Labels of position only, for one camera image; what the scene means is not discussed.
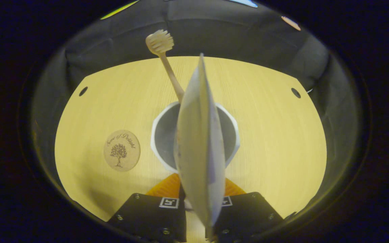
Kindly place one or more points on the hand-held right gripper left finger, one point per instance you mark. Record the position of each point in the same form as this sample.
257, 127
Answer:
147, 216

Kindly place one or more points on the white toothpaste tube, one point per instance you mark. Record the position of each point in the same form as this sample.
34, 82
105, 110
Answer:
198, 152

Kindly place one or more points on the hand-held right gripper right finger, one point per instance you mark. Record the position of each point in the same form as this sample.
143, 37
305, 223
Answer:
248, 216

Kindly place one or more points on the wooden desktop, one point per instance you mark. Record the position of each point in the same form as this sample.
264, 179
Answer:
275, 141

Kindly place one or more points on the round wooden coaster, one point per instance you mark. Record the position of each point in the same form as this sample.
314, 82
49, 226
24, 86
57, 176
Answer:
122, 150

